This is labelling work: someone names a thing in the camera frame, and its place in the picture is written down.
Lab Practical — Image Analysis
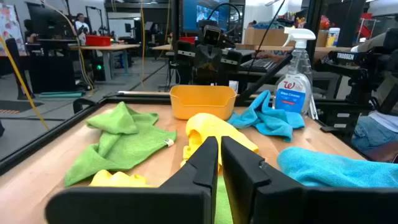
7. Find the colourful wall poster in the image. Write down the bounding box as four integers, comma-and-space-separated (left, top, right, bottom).
0, 2, 26, 57

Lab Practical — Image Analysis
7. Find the large blue display screen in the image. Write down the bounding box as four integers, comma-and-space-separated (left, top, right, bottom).
182, 0, 246, 34

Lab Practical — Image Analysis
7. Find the brown cardboard box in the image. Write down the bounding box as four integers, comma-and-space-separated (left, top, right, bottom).
243, 27, 330, 47

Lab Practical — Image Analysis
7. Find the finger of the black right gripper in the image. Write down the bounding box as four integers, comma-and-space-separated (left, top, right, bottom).
210, 44, 224, 78
197, 44, 211, 78

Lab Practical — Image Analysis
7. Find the blue microfiber towel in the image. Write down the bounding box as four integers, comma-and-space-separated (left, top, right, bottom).
228, 90, 306, 143
277, 146, 398, 189

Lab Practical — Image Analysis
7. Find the green microfiber towel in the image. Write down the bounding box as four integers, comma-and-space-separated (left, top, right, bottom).
214, 176, 234, 224

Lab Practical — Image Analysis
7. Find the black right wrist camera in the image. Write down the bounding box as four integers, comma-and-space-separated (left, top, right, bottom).
201, 25, 223, 48

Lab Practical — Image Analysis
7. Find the wooden top table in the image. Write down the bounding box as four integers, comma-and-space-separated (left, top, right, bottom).
68, 43, 141, 82

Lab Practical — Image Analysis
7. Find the green cloth top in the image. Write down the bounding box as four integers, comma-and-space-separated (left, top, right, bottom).
64, 101, 177, 188

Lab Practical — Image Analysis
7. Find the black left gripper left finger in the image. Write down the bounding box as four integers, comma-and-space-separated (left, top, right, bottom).
45, 136, 220, 224

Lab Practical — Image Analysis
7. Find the black desk cabinet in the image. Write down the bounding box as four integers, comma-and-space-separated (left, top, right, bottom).
27, 39, 79, 94

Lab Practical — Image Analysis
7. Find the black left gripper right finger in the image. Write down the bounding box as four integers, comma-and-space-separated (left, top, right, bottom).
221, 136, 398, 224

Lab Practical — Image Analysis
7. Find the yellow cable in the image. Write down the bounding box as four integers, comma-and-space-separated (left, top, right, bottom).
0, 33, 50, 131
40, 0, 95, 94
139, 0, 147, 88

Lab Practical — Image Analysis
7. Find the black monitor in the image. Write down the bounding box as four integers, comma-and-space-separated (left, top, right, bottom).
24, 1, 75, 40

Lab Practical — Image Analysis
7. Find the black clamp handle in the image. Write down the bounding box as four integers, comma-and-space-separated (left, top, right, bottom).
73, 98, 96, 114

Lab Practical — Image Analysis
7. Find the black computer case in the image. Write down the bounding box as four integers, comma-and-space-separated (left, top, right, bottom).
89, 55, 108, 82

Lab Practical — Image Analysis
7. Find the white wipes canister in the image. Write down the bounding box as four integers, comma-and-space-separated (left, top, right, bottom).
325, 27, 341, 48

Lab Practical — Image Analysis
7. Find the black metal table frame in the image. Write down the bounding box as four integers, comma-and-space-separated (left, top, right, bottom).
0, 54, 374, 175

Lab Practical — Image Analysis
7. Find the orange plastic basket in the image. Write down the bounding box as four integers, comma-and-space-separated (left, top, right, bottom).
169, 85, 238, 121

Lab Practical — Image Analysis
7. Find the glass cleaner spray bottle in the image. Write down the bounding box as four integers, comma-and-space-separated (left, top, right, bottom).
272, 27, 318, 121

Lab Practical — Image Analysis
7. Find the black keyboard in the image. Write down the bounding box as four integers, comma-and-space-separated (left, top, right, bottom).
241, 57, 281, 74

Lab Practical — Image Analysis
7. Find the person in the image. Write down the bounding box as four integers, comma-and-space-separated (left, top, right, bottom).
73, 12, 91, 41
350, 30, 398, 162

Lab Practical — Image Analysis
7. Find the yellow microfiber towel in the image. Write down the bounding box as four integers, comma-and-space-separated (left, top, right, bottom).
181, 112, 259, 170
89, 169, 155, 188

